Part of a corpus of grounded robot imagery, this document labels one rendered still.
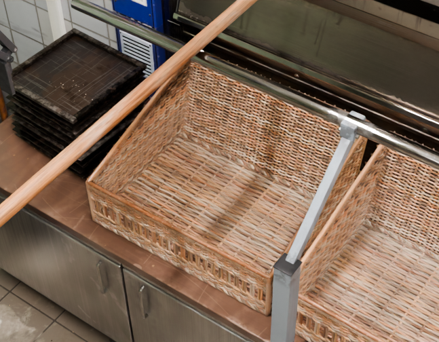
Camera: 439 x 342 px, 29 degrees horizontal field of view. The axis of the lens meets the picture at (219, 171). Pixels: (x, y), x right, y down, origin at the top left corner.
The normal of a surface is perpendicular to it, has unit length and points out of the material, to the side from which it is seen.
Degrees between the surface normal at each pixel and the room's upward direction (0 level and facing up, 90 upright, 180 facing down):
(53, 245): 90
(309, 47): 70
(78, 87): 0
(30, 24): 90
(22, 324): 0
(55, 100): 0
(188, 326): 90
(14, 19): 90
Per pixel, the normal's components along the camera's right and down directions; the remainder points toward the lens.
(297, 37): -0.55, 0.33
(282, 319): -0.58, 0.59
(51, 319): -0.02, -0.70
